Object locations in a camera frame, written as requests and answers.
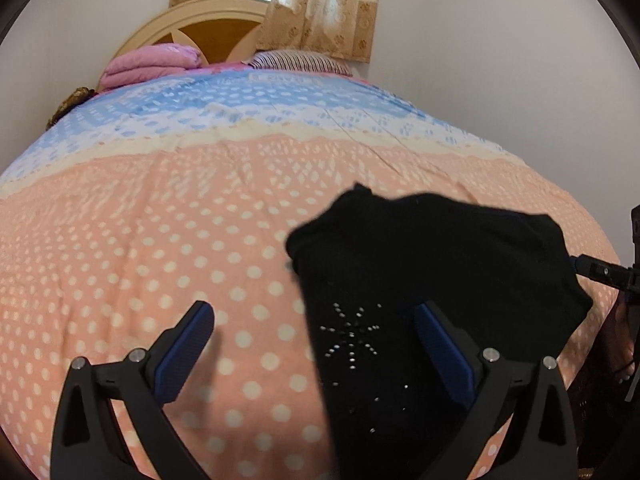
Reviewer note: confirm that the beige patterned curtain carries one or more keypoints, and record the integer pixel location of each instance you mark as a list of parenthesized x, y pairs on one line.
[(325, 20)]

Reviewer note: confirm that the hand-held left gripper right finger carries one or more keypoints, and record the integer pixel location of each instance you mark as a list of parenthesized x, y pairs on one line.
[(445, 355)]

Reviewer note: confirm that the person's maroon clothing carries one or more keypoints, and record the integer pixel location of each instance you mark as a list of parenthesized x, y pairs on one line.
[(600, 390)]

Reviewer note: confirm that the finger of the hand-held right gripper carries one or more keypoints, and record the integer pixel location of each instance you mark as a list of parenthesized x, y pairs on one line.
[(600, 270)]

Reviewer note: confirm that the wooden headboard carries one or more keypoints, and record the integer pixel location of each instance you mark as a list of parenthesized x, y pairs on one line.
[(210, 30)]

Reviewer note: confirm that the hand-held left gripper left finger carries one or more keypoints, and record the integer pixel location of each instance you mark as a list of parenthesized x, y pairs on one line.
[(185, 350)]

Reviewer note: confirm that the polka dot bedspread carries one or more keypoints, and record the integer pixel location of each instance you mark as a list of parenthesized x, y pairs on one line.
[(150, 210)]

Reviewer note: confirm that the brown patterned cushion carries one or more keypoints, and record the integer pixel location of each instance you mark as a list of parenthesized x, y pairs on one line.
[(69, 105)]

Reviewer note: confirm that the black pants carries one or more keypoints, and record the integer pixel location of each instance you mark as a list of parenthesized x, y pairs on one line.
[(400, 260)]

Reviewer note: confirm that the striped pillow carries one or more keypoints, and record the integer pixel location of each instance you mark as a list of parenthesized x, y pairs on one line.
[(300, 60)]

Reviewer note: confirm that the pink quilt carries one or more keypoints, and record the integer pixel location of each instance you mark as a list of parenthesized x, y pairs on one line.
[(145, 62)]

